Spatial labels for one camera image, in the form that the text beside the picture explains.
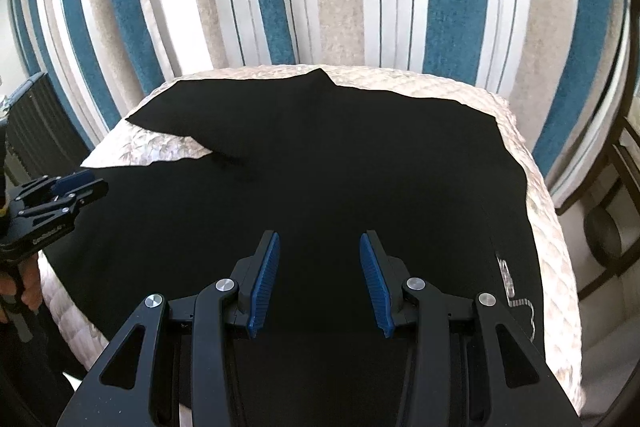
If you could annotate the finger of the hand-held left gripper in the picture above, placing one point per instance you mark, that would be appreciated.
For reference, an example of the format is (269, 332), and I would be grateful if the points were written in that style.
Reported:
(75, 182)
(90, 193)

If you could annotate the black pants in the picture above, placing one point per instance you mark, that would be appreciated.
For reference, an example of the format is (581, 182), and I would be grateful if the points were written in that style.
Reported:
(325, 157)

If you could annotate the person's left hand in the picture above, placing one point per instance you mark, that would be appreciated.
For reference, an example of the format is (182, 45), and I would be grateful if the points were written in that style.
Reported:
(31, 282)

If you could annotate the person's dark clothing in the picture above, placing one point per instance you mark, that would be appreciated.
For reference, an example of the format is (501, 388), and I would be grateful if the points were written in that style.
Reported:
(45, 367)

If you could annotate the bed with quilted floral cover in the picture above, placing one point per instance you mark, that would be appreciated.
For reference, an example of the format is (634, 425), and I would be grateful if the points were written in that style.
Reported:
(165, 147)

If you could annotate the dark wooden chair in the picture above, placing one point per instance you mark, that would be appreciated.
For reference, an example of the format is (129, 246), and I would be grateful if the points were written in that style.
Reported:
(605, 232)

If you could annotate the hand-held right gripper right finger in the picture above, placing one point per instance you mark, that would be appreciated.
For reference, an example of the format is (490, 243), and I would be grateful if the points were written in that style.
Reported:
(372, 287)

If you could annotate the dark ribbed radiator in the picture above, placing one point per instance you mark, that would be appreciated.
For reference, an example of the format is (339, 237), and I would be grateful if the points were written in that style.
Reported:
(40, 122)

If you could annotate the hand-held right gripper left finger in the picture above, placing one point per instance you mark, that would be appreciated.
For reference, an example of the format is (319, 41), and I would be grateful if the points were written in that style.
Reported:
(262, 282)

